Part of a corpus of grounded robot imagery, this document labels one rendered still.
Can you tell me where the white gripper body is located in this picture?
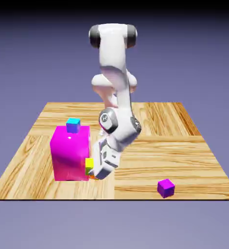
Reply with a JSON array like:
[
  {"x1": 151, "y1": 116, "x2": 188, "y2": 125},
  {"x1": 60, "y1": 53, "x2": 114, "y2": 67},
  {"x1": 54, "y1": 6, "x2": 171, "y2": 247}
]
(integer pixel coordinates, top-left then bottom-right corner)
[{"x1": 92, "y1": 142, "x2": 119, "y2": 180}]

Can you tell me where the large magenta box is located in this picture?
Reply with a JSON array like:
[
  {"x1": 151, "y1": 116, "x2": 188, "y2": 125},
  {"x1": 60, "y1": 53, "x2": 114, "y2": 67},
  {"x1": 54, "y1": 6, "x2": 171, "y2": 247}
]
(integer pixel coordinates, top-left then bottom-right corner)
[{"x1": 49, "y1": 125, "x2": 91, "y2": 182}]

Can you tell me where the small purple cube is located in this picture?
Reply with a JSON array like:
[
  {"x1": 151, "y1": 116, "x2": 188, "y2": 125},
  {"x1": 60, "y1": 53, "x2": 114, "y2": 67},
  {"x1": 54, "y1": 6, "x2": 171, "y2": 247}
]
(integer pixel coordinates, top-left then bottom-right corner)
[{"x1": 157, "y1": 178, "x2": 176, "y2": 199}]

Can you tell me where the small yellow cube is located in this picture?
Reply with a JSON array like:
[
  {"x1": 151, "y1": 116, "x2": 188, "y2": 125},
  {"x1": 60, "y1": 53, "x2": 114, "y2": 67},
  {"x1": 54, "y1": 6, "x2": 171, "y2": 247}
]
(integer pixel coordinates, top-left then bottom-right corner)
[{"x1": 85, "y1": 158, "x2": 95, "y2": 176}]

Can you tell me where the small cyan cube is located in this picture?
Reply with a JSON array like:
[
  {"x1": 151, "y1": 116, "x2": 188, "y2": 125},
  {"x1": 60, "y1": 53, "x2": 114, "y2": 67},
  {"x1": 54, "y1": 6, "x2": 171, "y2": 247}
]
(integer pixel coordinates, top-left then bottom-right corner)
[{"x1": 66, "y1": 117, "x2": 81, "y2": 134}]

